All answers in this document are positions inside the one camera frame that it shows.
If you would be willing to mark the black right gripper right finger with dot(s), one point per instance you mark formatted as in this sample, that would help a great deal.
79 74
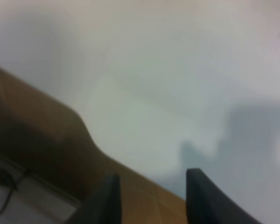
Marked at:
208 204

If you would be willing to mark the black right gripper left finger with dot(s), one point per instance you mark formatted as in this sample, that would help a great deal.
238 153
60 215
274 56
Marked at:
103 205

